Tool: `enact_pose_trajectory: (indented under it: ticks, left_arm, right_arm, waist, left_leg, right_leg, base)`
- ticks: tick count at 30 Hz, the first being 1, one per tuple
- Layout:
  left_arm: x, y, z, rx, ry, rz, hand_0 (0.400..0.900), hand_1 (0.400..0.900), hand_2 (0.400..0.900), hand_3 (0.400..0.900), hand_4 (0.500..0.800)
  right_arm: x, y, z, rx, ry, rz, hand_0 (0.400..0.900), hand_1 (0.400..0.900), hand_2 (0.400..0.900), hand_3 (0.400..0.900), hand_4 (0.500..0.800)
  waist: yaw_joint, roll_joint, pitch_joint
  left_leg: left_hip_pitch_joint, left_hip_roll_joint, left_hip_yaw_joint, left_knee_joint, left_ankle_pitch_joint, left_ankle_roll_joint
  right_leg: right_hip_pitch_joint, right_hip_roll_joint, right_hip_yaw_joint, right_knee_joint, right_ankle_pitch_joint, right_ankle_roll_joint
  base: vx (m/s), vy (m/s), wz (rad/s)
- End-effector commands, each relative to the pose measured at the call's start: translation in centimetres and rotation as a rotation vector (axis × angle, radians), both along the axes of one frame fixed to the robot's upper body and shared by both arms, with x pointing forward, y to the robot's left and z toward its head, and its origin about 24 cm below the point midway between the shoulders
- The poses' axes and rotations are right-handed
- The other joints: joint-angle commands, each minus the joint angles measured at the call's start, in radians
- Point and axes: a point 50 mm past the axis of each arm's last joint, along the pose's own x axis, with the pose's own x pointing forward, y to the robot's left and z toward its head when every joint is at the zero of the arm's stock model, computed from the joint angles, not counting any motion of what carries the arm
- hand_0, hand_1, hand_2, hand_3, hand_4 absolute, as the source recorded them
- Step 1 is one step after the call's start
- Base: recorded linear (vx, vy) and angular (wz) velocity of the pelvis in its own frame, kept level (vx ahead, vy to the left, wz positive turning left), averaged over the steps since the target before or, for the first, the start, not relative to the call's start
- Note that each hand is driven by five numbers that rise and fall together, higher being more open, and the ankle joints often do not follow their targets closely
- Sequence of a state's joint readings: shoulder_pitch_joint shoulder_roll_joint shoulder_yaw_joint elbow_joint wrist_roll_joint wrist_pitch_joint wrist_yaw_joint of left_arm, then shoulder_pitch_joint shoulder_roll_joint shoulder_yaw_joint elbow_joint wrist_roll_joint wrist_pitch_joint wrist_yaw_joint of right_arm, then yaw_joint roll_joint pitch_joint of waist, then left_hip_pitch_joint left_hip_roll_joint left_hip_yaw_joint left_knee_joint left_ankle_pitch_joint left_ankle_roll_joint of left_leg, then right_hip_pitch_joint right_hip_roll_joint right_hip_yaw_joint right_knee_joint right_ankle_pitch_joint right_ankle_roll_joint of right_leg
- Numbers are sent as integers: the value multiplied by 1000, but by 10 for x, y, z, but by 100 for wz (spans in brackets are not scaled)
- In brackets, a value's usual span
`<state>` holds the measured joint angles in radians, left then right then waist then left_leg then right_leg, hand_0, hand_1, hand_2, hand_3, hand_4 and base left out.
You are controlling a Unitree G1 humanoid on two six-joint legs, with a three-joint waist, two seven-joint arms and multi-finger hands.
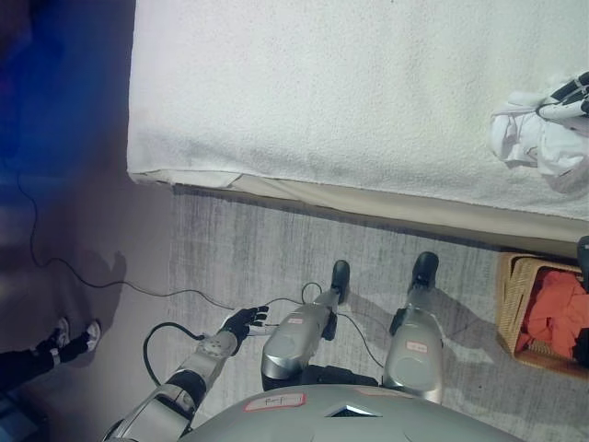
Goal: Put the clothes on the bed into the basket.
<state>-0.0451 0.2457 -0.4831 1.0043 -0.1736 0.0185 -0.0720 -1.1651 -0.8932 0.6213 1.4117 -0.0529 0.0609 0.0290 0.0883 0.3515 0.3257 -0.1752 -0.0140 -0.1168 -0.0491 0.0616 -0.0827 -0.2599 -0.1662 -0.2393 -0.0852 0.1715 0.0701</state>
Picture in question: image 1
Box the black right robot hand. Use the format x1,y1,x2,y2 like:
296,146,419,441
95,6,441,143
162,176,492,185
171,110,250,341
537,69,589,123

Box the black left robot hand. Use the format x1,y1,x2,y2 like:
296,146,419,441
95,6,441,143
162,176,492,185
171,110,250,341
219,304,276,340

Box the white clothes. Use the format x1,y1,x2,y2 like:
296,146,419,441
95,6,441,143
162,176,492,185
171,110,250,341
489,76,589,193

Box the wicker laundry basket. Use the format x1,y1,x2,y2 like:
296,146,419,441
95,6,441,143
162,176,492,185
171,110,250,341
495,250,589,381

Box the bed with white blanket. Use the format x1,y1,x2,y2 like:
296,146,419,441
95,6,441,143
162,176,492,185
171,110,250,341
127,0,589,222

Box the silver left robot leg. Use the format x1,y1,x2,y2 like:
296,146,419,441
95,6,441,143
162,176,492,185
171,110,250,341
260,260,352,383

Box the silver robot leg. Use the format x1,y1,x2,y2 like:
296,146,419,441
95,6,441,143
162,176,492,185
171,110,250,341
260,260,352,383
382,250,445,406

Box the grey rug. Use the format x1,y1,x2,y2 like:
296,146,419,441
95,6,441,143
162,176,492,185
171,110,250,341
169,183,589,442

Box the white sneaker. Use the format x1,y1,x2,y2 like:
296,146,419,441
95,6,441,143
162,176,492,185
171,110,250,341
82,320,102,354
49,316,71,358

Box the silver right robot leg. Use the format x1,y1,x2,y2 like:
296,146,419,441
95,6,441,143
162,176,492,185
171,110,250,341
382,250,445,406

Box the orange garment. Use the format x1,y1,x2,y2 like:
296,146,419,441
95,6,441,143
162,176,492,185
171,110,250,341
514,270,589,359

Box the thin black floor cable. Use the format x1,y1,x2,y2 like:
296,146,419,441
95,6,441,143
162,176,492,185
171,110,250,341
17,169,383,369

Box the thick black wrist cable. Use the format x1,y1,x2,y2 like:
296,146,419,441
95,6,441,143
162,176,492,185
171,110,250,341
143,321,208,388

